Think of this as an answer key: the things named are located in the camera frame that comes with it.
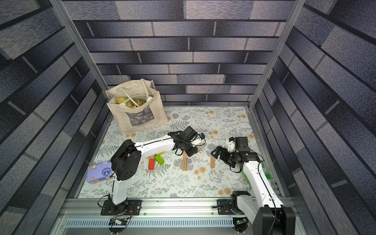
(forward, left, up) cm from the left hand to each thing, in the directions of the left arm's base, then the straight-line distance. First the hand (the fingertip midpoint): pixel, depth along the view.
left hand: (196, 148), depth 89 cm
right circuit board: (-36, -23, -9) cm, 44 cm away
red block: (-8, +28, -5) cm, 29 cm away
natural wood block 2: (-6, -10, -5) cm, 13 cm away
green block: (-6, +23, -4) cm, 24 cm away
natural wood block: (-6, +7, -6) cm, 11 cm away
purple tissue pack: (-15, +55, 0) cm, 57 cm away
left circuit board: (-37, +40, -7) cm, 55 cm away
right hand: (-6, -12, +4) cm, 14 cm away
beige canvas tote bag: (+21, +38, +17) cm, 47 cm away
